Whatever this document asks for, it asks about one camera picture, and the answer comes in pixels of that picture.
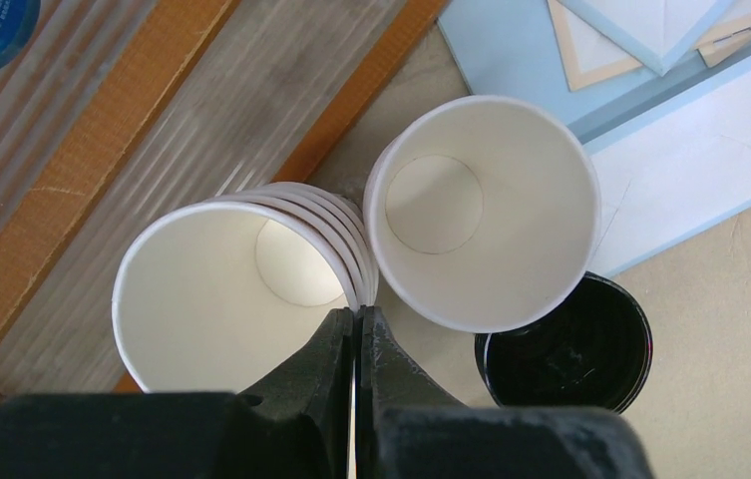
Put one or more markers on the wooden shelf rack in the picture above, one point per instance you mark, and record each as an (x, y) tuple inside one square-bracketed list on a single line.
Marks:
[(134, 95)]

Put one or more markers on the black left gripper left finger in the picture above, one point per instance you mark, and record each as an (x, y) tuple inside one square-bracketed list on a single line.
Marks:
[(292, 423)]

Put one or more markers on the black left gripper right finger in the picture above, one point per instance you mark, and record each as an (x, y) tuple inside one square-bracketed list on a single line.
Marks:
[(408, 426)]

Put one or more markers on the light blue paper bag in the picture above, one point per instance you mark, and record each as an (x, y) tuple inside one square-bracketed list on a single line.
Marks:
[(672, 153)]

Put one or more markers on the white paper cup stack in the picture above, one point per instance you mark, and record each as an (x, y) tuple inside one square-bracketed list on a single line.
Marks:
[(214, 295)]

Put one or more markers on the kraft brown paper bag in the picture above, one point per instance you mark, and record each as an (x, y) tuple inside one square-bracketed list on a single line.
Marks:
[(601, 40)]

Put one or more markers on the black paper cup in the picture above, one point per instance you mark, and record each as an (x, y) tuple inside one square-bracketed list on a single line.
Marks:
[(594, 349)]

